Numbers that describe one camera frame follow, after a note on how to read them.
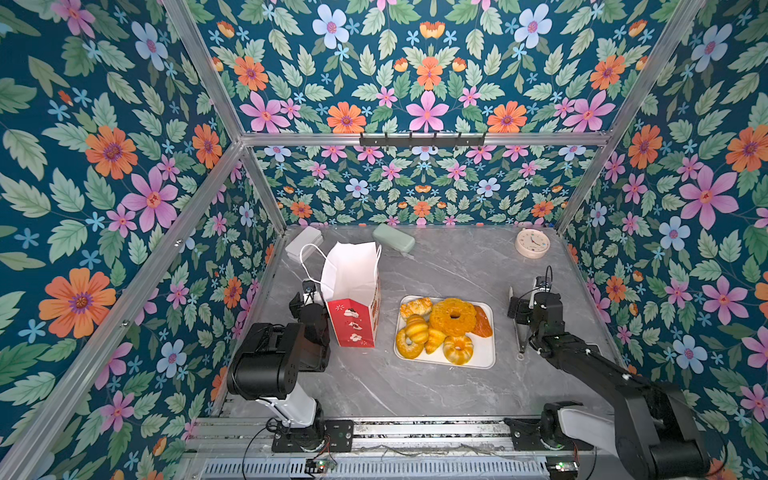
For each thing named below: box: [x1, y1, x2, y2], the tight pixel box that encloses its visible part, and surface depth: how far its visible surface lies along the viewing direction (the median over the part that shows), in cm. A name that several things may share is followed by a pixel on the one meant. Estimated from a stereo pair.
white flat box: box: [285, 226, 324, 263], surface depth 114 cm
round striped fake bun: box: [442, 335, 474, 365], surface depth 87 cm
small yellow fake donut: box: [396, 328, 424, 359], surface depth 88 cm
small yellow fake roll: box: [424, 328, 447, 354], surface depth 88 cm
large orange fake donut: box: [430, 298, 477, 337], surface depth 88 cm
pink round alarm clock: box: [515, 227, 551, 259], surface depth 113 cm
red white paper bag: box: [320, 241, 382, 348], surface depth 80 cm
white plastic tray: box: [394, 327, 473, 368], surface depth 88 cm
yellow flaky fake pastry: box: [400, 297, 432, 319], surface depth 94 cm
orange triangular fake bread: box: [471, 305, 493, 338], surface depth 92 cm
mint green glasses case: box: [372, 223, 415, 253], surface depth 115 cm
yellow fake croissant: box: [406, 314, 429, 344], surface depth 87 cm
